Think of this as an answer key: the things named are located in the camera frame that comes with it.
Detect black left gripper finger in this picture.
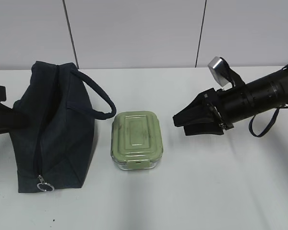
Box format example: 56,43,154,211
0,100,31,137

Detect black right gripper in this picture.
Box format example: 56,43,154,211
173,88,234,136

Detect dark blue lunch bag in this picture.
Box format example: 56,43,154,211
10,61,117,193

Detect green lidded glass container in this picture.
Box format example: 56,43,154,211
110,111,164,171

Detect silver zipper pull ring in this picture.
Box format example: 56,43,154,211
36,174,54,193

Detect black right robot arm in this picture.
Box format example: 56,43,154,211
173,57,288,138

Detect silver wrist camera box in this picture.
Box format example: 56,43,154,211
207,57,230,87

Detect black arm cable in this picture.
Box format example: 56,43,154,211
249,105,288,138

